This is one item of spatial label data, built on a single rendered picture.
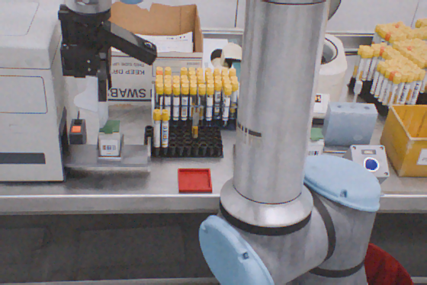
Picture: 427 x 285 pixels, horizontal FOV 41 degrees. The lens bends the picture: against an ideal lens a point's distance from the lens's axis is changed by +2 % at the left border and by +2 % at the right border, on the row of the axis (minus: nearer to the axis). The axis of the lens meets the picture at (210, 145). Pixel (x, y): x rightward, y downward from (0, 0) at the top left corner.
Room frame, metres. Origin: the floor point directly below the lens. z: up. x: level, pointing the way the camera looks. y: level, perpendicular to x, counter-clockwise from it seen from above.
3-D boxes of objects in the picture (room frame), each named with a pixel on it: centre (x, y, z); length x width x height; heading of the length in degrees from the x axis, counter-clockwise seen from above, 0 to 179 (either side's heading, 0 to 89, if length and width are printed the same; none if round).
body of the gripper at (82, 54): (0.92, 0.23, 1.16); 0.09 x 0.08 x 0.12; 97
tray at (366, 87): (1.30, -0.43, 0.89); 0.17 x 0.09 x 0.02; 24
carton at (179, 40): (1.32, 0.17, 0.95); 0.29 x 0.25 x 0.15; 7
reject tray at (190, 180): (0.90, 0.03, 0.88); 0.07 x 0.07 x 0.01; 7
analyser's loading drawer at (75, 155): (0.92, 0.22, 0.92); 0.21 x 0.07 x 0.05; 97
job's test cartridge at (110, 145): (0.92, 0.20, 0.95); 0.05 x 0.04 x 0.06; 7
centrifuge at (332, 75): (1.30, -0.20, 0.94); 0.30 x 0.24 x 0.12; 178
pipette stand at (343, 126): (1.08, -0.31, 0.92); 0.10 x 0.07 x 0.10; 92
